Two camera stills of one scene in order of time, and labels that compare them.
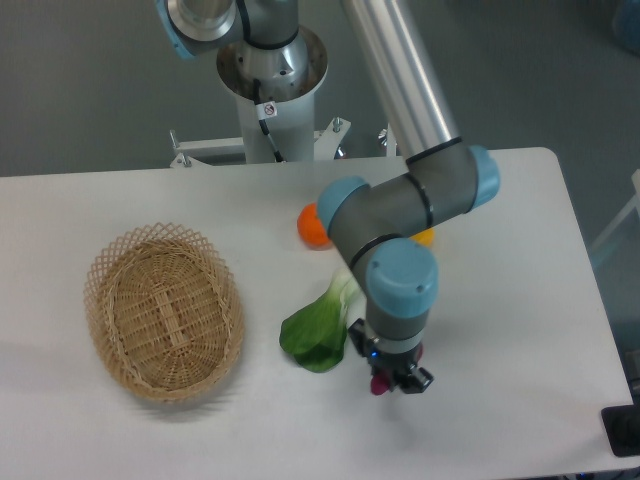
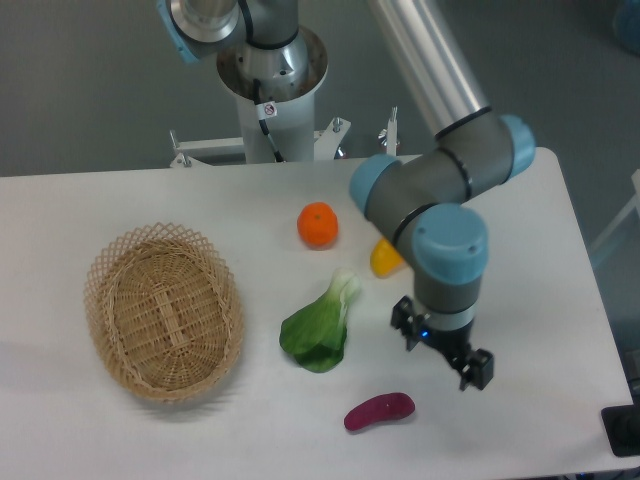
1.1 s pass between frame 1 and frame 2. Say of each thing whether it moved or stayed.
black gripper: moved
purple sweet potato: moved
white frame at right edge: stayed
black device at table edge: stayed
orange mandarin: stayed
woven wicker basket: stayed
